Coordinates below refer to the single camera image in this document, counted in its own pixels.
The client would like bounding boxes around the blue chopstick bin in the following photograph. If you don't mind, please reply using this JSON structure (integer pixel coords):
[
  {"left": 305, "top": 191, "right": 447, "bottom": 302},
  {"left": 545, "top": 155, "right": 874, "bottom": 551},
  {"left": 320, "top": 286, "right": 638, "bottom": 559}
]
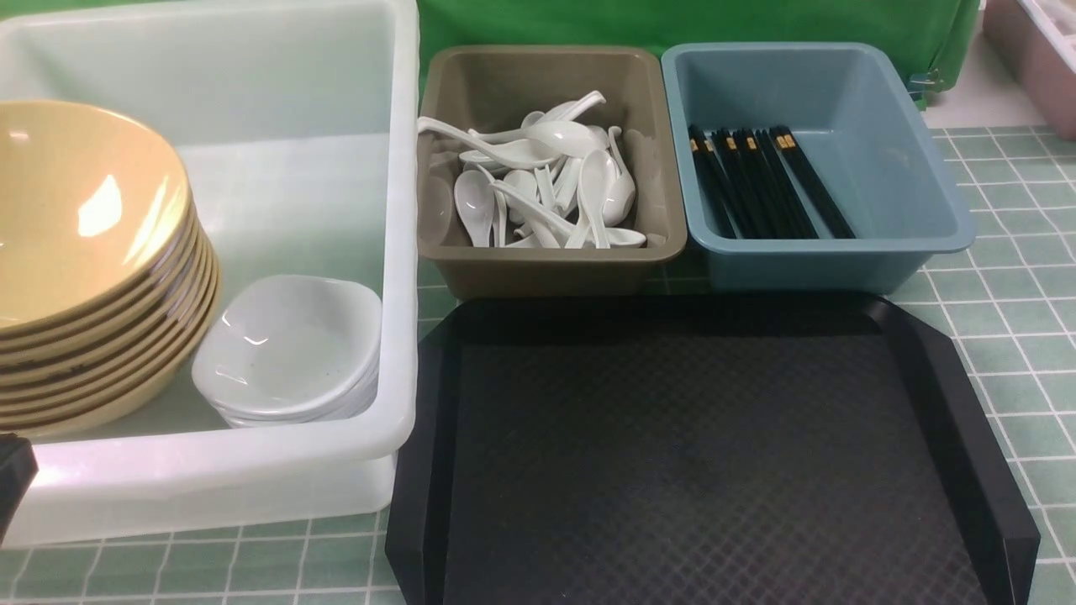
[{"left": 661, "top": 42, "right": 975, "bottom": 294}]

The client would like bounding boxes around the black chopstick rightmost in bin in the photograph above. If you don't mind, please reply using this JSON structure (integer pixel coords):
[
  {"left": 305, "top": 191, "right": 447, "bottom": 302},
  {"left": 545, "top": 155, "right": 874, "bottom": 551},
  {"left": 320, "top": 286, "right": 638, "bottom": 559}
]
[{"left": 770, "top": 126, "right": 856, "bottom": 239}]

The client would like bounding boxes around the white dish stack lower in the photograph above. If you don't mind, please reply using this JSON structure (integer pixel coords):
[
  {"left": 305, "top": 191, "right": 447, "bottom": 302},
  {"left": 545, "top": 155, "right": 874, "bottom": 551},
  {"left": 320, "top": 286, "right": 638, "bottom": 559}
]
[{"left": 217, "top": 378, "right": 381, "bottom": 430}]

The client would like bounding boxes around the green cloth backdrop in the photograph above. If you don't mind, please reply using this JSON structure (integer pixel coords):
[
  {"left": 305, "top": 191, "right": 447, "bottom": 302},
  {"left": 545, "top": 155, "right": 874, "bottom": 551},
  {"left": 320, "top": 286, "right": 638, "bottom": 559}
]
[{"left": 416, "top": 1, "right": 981, "bottom": 92}]

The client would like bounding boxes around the black chopsticks middle bundle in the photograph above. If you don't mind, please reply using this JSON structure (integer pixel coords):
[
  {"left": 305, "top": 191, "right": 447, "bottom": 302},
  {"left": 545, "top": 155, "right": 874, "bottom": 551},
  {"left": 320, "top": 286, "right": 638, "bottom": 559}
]
[{"left": 711, "top": 128, "right": 776, "bottom": 239}]

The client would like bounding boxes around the black chopstick leftmost in bin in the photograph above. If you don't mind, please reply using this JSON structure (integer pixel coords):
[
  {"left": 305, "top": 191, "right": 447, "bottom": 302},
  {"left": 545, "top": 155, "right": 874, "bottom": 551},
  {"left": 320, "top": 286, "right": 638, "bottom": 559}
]
[{"left": 688, "top": 124, "right": 737, "bottom": 239}]

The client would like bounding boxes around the olive brown spoon bin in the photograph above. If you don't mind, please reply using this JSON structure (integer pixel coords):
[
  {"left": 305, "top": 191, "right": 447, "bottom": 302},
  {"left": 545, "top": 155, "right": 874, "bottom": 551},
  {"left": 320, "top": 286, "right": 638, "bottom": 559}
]
[{"left": 416, "top": 45, "right": 688, "bottom": 300}]

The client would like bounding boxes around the black plastic serving tray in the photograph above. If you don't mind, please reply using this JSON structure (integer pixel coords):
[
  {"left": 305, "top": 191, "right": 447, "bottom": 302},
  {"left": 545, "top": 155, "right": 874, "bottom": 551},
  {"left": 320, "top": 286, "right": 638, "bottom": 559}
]
[{"left": 384, "top": 292, "right": 1040, "bottom": 604}]

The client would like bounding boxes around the black chopstick in bin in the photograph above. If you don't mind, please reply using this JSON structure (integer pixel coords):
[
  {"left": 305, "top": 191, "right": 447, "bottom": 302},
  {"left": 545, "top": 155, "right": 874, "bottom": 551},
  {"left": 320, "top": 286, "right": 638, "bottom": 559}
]
[
  {"left": 770, "top": 126, "right": 856, "bottom": 239},
  {"left": 688, "top": 124, "right": 737, "bottom": 239}
]

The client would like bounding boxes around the large white plastic tub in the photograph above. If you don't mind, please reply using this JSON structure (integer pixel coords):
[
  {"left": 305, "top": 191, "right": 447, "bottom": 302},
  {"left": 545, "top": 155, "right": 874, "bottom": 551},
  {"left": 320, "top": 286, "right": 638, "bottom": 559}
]
[{"left": 3, "top": 1, "right": 419, "bottom": 548}]

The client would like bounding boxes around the small white square dish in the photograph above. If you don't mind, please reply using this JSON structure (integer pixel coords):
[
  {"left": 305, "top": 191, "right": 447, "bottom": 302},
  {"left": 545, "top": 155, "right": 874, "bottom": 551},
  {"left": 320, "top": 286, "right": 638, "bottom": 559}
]
[{"left": 192, "top": 275, "right": 382, "bottom": 422}]

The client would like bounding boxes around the white spoon right upright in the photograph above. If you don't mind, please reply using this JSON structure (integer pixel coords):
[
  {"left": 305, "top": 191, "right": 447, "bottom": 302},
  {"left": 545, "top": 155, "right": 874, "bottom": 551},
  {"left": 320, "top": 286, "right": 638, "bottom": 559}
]
[{"left": 601, "top": 126, "right": 636, "bottom": 227}]

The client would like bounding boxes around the pink bin at corner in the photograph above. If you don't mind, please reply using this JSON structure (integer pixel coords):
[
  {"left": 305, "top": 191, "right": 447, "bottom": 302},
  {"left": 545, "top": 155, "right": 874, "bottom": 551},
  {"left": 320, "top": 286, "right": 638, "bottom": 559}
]
[{"left": 983, "top": 1, "right": 1075, "bottom": 141}]

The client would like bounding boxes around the white spoon front flat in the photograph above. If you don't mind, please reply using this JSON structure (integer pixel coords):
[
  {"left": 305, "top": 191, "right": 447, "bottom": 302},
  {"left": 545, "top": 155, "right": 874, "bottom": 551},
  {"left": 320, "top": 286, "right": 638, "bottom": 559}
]
[{"left": 584, "top": 229, "right": 648, "bottom": 249}]

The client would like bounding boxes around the top tan stacked bowl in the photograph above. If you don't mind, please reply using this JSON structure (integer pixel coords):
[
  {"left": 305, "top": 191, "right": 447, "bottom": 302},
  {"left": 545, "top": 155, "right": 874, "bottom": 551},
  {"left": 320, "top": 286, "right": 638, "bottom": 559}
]
[{"left": 1, "top": 198, "right": 198, "bottom": 353}]

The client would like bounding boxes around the white ceramic soup spoon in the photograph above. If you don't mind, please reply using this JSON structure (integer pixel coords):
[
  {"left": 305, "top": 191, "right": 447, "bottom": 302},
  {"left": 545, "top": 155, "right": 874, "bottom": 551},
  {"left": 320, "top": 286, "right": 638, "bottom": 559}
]
[{"left": 565, "top": 149, "right": 615, "bottom": 249}]

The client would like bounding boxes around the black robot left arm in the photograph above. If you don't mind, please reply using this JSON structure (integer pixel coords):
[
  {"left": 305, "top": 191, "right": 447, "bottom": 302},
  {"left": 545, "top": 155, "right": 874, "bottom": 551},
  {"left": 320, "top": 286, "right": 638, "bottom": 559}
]
[{"left": 0, "top": 434, "right": 39, "bottom": 543}]

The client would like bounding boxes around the long white spoon top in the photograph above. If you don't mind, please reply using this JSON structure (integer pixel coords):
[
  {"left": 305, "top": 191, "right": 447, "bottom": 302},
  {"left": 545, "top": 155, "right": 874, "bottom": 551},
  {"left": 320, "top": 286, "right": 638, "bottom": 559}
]
[{"left": 416, "top": 116, "right": 562, "bottom": 170}]

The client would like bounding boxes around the white spoon bowl left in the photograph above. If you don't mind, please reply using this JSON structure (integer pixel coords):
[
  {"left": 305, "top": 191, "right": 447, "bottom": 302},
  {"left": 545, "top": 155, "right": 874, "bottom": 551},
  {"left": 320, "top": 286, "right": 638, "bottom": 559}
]
[{"left": 453, "top": 170, "right": 495, "bottom": 248}]

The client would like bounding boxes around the tan bowl stack lower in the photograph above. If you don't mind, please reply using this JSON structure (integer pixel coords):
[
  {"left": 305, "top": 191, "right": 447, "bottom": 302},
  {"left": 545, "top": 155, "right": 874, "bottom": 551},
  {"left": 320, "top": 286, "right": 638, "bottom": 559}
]
[{"left": 3, "top": 221, "right": 223, "bottom": 437}]

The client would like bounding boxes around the tan noodle bowl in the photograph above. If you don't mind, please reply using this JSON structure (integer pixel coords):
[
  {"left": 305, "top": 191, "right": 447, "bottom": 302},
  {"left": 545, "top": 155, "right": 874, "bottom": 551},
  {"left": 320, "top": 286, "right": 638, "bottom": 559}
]
[{"left": 1, "top": 99, "right": 193, "bottom": 336}]

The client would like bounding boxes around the black chopstick gold band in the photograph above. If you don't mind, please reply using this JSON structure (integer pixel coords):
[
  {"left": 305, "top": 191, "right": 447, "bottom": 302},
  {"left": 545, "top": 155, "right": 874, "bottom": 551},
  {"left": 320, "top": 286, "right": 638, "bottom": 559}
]
[
  {"left": 736, "top": 128, "right": 799, "bottom": 239},
  {"left": 754, "top": 129, "right": 818, "bottom": 239}
]

